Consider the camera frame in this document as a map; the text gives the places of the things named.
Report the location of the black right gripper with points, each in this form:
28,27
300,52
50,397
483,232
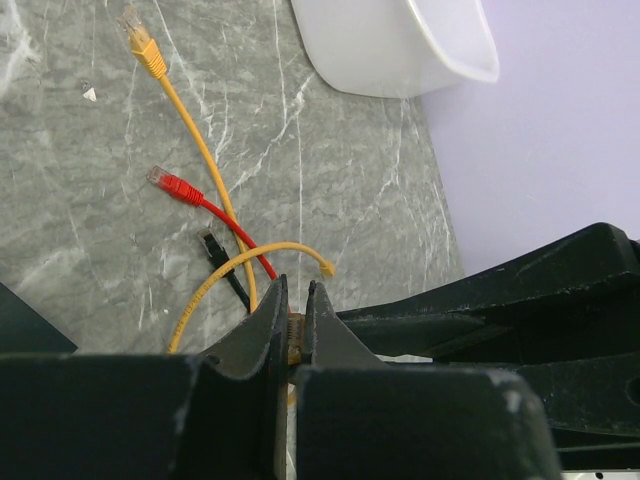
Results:
555,328

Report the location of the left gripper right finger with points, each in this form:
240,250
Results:
331,353

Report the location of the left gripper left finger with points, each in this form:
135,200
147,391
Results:
235,423

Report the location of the black network switch box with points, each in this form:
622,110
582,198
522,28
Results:
24,331

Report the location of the white plastic basin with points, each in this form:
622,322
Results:
397,48

